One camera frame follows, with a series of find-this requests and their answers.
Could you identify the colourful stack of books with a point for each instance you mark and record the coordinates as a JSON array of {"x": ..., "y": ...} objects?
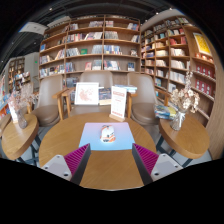
[{"x": 165, "y": 111}]

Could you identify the white sign on wooden base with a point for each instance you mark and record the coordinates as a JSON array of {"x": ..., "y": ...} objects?
[{"x": 118, "y": 101}]

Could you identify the white ceiling air unit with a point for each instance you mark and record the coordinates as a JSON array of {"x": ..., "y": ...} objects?
[
  {"x": 33, "y": 27},
  {"x": 58, "y": 21}
]

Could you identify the glass vase with pink flowers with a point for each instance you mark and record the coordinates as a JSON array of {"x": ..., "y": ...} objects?
[{"x": 22, "y": 120}]

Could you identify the light blue purple mouse pad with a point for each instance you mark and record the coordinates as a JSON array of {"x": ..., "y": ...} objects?
[{"x": 91, "y": 138}]

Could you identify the beige armchair with wooden arms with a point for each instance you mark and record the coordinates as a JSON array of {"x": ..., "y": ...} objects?
[
  {"x": 96, "y": 77},
  {"x": 143, "y": 100},
  {"x": 48, "y": 106}
]

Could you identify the small white table card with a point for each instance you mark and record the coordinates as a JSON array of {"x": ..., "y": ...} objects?
[{"x": 13, "y": 113}]

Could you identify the glass vase with beige flowers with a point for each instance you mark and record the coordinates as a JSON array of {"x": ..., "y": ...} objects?
[{"x": 178, "y": 121}]

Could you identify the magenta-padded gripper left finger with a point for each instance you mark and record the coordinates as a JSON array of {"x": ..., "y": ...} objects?
[{"x": 58, "y": 165}]

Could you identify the dark cover book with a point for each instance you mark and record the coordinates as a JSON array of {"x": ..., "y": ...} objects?
[{"x": 104, "y": 95}]

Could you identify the curved wooden book shelf unit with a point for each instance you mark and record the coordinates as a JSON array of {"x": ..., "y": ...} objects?
[{"x": 176, "y": 56}]

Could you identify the round wooden side table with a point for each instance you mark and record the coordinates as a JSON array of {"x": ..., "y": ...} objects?
[
  {"x": 18, "y": 138},
  {"x": 185, "y": 140}
]

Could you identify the large wooden book shelf unit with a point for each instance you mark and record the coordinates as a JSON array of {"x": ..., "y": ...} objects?
[{"x": 90, "y": 46}]

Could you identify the colourful book display table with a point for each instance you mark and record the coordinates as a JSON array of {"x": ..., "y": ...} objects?
[{"x": 2, "y": 96}]

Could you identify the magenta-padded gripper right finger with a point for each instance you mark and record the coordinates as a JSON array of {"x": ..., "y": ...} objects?
[{"x": 165, "y": 165}]

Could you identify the white framed floral picture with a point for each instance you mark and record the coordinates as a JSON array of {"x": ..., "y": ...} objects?
[{"x": 86, "y": 93}]

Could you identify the distant wooden book shelf unit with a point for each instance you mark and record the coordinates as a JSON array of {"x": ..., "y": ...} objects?
[{"x": 18, "y": 73}]

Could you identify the flat stack of books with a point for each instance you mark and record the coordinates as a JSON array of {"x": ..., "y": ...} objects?
[{"x": 126, "y": 88}]

